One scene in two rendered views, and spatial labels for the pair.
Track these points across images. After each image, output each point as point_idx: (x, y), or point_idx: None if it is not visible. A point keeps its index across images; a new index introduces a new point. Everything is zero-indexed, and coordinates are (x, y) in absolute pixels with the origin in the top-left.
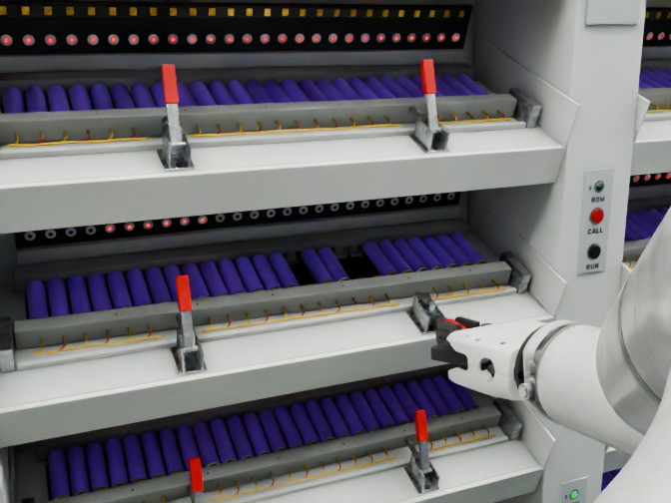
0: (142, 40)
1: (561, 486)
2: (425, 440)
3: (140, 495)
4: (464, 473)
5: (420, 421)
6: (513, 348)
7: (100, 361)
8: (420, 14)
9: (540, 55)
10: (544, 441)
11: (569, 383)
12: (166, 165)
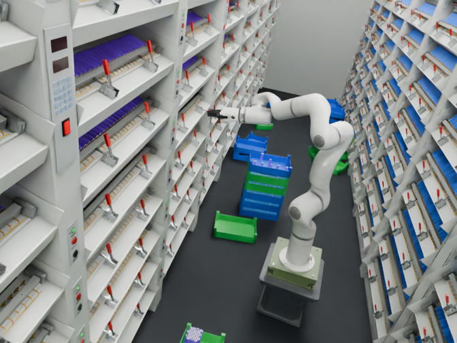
0: None
1: (207, 139)
2: (196, 136)
3: None
4: (198, 141)
5: (195, 132)
6: (237, 113)
7: None
8: None
9: (207, 49)
10: (207, 130)
11: (252, 116)
12: (188, 91)
